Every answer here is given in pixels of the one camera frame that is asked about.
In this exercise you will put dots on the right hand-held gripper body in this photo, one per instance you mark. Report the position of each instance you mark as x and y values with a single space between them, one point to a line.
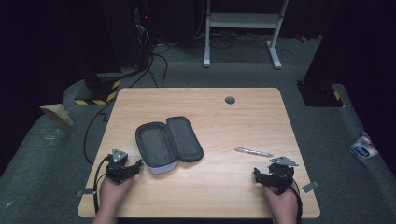
281 174

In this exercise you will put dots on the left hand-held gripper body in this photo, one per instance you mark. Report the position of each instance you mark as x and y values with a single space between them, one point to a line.
116 168

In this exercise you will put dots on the silver pen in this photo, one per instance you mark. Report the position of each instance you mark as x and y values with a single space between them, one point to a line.
253 151

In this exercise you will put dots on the grey pencil case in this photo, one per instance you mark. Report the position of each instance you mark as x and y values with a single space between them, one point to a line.
168 141

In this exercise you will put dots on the person's left hand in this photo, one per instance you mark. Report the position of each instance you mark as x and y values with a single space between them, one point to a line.
112 194

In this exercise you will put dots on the person's right hand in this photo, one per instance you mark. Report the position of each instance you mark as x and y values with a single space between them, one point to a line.
281 205

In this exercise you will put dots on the grey tape strip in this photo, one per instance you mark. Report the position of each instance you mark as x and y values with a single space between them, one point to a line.
85 192
310 186

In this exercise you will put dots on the grey table grommet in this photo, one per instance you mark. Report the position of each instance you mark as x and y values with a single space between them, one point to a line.
230 100

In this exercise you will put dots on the black yellow striped stand base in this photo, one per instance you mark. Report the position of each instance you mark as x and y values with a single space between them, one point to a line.
99 90

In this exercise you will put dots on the beige cardboard wedge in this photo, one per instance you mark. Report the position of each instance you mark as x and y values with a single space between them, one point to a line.
57 112

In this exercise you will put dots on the white and blue packet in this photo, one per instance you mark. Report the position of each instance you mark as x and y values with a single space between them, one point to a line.
363 147

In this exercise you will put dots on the dark computer tower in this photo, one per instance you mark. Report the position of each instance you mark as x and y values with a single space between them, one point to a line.
130 31

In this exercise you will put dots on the white metal stand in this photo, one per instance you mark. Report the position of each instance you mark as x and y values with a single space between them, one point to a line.
243 20

